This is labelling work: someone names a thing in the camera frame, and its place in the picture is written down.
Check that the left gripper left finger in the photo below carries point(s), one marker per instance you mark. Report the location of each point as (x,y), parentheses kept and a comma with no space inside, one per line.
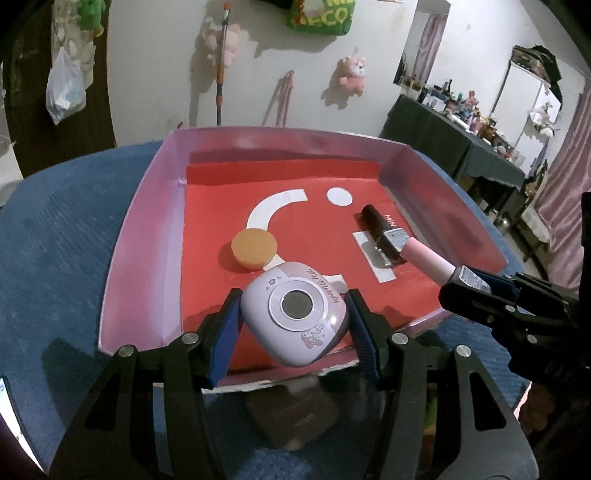
(144,418)

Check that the grey brown compact case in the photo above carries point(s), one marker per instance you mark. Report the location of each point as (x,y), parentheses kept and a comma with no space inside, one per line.
(293,413)

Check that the blue textured table cloth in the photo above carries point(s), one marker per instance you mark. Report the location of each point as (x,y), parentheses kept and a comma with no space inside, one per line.
(58,233)

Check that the pink mini camera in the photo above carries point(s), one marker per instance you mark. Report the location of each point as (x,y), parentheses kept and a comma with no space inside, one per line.
(295,314)

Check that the pink curtain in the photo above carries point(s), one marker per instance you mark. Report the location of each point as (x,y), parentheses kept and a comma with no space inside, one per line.
(559,205)

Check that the pink cardboard box tray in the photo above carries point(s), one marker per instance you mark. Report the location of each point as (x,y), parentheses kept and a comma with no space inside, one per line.
(172,263)

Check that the green tote bag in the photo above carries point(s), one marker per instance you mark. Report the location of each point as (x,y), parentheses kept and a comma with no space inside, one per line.
(322,17)

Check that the pink hanger on wall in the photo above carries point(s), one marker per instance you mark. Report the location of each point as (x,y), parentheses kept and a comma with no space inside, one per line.
(281,99)

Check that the orange sponge puff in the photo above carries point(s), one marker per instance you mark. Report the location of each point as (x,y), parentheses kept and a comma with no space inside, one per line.
(253,248)

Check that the green plush toy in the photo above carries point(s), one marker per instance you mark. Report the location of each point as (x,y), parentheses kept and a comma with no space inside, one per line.
(90,14)

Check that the white plastic bag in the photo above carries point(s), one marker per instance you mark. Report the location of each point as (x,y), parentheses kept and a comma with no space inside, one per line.
(65,91)

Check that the orange grey mop stick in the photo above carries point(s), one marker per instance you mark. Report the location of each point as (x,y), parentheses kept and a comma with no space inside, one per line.
(220,65)

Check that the dark green covered side table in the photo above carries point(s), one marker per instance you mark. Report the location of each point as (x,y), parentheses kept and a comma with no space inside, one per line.
(460,154)

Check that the dark wooden door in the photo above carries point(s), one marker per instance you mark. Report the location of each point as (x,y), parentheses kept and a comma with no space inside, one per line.
(32,32)

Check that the pink plush toy on wall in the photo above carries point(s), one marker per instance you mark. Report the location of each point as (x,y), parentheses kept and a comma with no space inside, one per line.
(352,79)

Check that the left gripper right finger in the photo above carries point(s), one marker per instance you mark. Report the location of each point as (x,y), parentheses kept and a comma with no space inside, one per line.
(444,416)

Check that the pink nail polish bottle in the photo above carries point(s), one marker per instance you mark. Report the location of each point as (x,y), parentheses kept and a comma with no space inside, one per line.
(440,270)

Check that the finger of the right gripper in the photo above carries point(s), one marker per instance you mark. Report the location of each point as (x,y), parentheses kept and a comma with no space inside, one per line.
(520,285)
(534,313)

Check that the pink bear plush behind stick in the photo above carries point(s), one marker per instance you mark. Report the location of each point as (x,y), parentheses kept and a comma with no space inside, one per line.
(217,42)

